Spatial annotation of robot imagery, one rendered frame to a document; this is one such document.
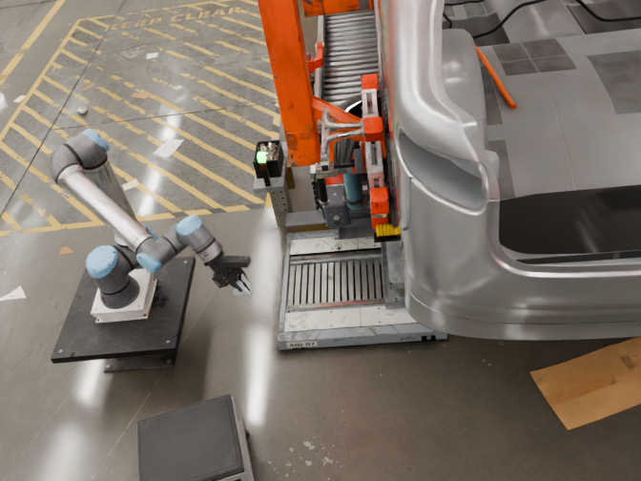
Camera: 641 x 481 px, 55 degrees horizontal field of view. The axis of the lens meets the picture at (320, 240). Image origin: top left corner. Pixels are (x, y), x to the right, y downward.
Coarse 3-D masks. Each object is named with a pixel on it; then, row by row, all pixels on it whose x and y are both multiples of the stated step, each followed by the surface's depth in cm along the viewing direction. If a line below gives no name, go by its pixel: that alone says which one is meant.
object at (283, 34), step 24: (264, 0) 270; (288, 0) 270; (264, 24) 277; (288, 24) 277; (288, 48) 285; (288, 72) 293; (288, 96) 302; (288, 120) 312; (312, 120) 312; (288, 144) 321; (312, 144) 321
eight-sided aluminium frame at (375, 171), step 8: (368, 96) 262; (376, 96) 258; (368, 104) 282; (376, 104) 254; (376, 112) 250; (368, 144) 247; (376, 144) 247; (368, 152) 247; (368, 160) 247; (368, 168) 247; (376, 168) 246; (368, 176) 248; (376, 176) 248; (376, 184) 296; (376, 216) 270; (384, 216) 275
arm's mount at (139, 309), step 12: (132, 276) 306; (144, 276) 305; (144, 288) 299; (96, 300) 298; (144, 300) 294; (96, 312) 293; (108, 312) 292; (120, 312) 292; (132, 312) 293; (144, 312) 296
